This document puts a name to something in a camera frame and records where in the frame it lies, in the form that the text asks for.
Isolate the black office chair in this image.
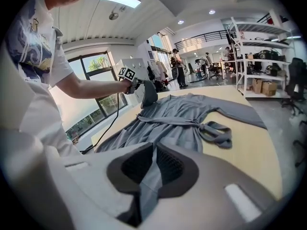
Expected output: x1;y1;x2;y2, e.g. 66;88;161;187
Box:
280;57;307;116
292;120;307;167

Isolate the grey metal locker cabinet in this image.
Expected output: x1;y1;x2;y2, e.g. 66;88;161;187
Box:
115;58;150;105

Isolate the person's left hand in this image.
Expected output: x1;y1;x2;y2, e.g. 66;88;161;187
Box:
120;79;132;94

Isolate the grey robe with belt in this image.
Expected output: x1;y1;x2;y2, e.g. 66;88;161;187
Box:
95;80;268;222

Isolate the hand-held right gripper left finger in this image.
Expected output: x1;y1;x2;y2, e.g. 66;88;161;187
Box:
3;128;154;230

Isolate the clothes rack with garments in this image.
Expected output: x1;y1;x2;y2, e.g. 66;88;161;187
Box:
146;60;170;92

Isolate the black mezzanine railing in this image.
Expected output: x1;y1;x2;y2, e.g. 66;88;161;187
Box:
174;30;237;50

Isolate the white metal shelf rack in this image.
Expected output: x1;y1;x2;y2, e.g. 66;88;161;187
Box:
226;15;297;99

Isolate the person's white printed t-shirt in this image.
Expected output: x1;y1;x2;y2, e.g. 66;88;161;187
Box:
3;0;83;158

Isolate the large cardboard box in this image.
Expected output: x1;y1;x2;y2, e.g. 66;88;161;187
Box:
261;80;278;97

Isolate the person's left forearm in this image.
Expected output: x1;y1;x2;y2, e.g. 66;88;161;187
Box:
57;77;124;100

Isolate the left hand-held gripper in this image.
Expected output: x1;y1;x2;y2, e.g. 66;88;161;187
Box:
117;67;146;95

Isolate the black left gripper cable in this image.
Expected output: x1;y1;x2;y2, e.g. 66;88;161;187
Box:
80;92;120;153

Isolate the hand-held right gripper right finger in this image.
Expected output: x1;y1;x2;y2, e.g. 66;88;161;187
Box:
143;142;283;230

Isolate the small cardboard box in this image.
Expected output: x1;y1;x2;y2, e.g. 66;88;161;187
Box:
251;78;263;94

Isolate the black framed glass window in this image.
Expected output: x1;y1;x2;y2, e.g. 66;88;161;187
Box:
64;54;128;140

